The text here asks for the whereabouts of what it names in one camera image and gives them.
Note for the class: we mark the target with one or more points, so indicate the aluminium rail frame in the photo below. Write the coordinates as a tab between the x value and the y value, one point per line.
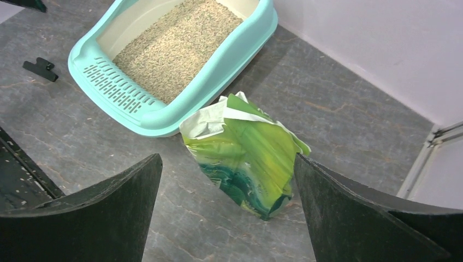
438	137

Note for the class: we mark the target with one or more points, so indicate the green litter bag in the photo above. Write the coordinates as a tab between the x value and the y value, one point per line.
245	153

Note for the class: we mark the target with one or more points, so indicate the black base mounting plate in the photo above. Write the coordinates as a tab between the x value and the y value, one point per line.
23	183

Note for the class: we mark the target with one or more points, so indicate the beige cat litter pellets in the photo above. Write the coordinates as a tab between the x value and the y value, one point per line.
166	57

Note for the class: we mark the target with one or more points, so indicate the teal plastic litter box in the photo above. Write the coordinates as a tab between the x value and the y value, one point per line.
90	64

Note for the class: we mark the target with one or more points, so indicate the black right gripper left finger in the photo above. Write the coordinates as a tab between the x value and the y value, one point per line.
108	221

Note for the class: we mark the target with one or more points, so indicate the black bag clip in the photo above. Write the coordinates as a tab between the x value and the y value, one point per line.
41	67

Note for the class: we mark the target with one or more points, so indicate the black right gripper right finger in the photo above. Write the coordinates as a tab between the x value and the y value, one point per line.
349	221

